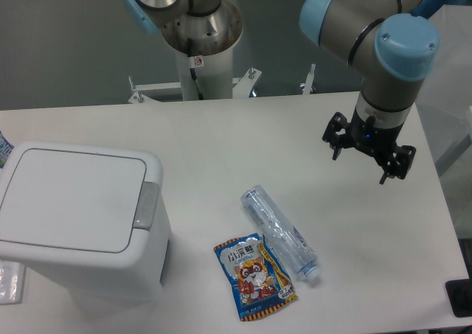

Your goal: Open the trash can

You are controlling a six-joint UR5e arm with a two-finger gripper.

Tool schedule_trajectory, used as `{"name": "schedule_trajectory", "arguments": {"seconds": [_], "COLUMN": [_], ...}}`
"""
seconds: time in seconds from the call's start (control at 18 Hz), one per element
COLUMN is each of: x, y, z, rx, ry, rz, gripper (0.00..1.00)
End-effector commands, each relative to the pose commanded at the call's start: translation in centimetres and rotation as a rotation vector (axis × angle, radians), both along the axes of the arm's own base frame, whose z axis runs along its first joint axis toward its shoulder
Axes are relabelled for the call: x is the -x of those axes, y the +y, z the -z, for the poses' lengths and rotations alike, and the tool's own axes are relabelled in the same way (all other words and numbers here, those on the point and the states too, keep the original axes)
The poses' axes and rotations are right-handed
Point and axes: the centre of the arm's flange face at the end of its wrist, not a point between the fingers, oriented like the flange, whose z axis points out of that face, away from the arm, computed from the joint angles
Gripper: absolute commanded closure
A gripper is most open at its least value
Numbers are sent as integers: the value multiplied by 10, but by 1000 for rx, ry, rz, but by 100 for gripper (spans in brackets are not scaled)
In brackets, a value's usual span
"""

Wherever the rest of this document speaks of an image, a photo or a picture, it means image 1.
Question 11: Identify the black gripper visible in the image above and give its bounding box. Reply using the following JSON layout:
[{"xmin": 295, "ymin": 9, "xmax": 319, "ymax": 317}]
[{"xmin": 322, "ymin": 94, "xmax": 417, "ymax": 185}]

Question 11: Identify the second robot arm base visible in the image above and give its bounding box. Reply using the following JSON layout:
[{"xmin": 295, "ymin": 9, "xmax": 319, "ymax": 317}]
[{"xmin": 122, "ymin": 0, "xmax": 243, "ymax": 57}]

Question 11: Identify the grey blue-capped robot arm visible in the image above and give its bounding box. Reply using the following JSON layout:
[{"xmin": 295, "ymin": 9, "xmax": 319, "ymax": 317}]
[{"xmin": 299, "ymin": 0, "xmax": 440, "ymax": 181}]

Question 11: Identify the white push-lid trash can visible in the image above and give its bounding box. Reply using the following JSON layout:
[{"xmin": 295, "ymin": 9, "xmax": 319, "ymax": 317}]
[{"xmin": 1, "ymin": 141, "xmax": 172, "ymax": 301}]

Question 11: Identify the clear plastic water bottle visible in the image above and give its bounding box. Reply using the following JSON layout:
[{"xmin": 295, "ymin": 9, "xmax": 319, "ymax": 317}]
[{"xmin": 240, "ymin": 185, "xmax": 320, "ymax": 283}]

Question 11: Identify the black device at table edge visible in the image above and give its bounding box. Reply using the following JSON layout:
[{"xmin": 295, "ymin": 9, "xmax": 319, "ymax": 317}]
[{"xmin": 445, "ymin": 279, "xmax": 471, "ymax": 318}]

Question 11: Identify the blue cartoon snack packet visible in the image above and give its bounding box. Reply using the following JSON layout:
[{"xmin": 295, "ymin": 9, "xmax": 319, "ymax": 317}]
[{"xmin": 214, "ymin": 233, "xmax": 298, "ymax": 321}]

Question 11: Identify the blue green packet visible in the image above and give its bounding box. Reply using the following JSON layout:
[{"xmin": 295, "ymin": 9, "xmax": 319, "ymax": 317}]
[{"xmin": 0, "ymin": 132, "xmax": 14, "ymax": 169}]

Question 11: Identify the clear plastic bag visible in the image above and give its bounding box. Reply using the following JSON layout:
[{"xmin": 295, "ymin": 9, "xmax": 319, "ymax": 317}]
[{"xmin": 1, "ymin": 260, "xmax": 26, "ymax": 305}]

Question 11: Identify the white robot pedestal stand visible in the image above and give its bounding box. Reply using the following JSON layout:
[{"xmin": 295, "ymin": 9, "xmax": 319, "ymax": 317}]
[{"xmin": 127, "ymin": 48, "xmax": 317, "ymax": 105}]

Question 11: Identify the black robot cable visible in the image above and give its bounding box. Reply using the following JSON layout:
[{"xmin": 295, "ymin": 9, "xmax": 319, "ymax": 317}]
[{"xmin": 186, "ymin": 38, "xmax": 205, "ymax": 101}]

